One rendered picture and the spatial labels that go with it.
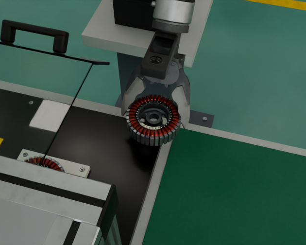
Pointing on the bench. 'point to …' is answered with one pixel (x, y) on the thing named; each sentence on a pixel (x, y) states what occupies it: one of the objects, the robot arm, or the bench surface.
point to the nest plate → (73, 167)
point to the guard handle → (61, 38)
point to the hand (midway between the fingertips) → (153, 122)
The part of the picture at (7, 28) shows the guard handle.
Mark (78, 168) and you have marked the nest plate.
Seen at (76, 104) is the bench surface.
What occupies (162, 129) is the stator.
